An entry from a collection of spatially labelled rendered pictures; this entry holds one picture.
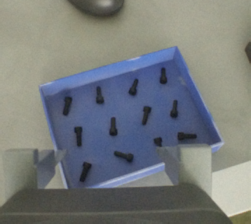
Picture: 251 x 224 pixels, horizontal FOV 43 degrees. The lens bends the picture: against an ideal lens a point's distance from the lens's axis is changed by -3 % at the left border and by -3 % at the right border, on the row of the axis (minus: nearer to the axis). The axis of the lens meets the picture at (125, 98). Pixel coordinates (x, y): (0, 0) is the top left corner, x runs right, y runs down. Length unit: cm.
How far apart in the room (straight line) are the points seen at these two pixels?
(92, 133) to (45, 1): 16
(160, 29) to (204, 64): 6
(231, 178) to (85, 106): 14
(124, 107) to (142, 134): 3
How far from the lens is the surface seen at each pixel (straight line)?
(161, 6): 36
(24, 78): 32
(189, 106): 30
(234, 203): 28
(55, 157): 16
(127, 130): 28
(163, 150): 16
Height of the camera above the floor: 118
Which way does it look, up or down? 63 degrees down
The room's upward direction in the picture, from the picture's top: 1 degrees clockwise
